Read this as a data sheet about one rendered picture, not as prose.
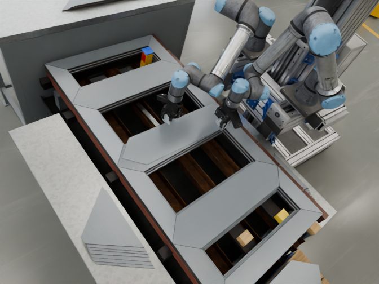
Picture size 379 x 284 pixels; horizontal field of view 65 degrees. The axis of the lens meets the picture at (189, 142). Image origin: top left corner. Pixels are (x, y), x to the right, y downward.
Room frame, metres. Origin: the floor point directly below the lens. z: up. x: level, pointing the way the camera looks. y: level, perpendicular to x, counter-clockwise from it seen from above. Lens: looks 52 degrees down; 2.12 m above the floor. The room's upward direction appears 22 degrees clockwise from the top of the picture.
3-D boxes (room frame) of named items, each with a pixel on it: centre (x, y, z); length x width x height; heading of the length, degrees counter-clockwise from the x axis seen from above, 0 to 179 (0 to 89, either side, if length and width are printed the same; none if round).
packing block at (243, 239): (0.61, -0.42, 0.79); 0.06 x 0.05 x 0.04; 147
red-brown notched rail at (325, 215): (1.32, -0.14, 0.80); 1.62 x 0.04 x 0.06; 57
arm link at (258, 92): (1.21, -0.21, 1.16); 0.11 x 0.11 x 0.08; 23
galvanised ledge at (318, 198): (1.31, -0.37, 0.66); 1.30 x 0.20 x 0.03; 57
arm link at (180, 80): (1.04, 0.15, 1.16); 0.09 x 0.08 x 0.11; 168
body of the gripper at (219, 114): (1.16, -0.12, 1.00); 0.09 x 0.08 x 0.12; 57
